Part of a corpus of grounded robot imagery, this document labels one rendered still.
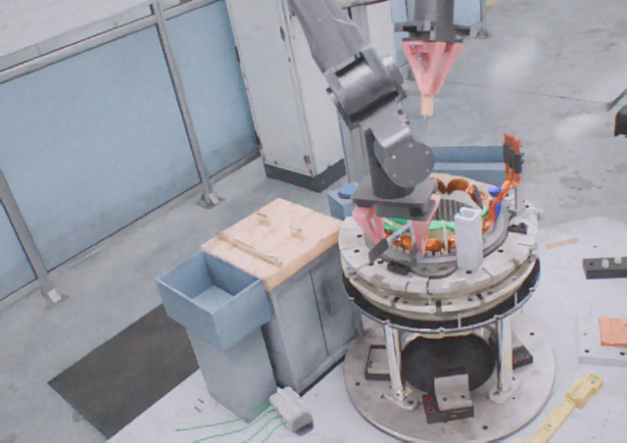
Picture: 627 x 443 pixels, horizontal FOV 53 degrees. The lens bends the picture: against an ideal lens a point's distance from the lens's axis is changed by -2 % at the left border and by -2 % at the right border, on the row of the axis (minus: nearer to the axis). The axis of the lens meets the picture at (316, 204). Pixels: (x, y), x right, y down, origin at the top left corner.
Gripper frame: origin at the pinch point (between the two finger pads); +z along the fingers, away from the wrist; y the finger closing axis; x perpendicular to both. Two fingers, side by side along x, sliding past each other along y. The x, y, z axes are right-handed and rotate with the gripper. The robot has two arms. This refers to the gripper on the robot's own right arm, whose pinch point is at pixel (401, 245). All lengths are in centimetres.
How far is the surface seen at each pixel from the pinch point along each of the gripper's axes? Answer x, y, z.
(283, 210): 21.5, -31.6, 10.3
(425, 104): 15.5, 0.4, -14.4
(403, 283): 0.6, -0.6, 7.3
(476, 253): 6.0, 9.0, 4.4
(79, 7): 142, -191, -5
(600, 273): 48, 25, 37
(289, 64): 200, -126, 44
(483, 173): 41.6, 2.4, 11.3
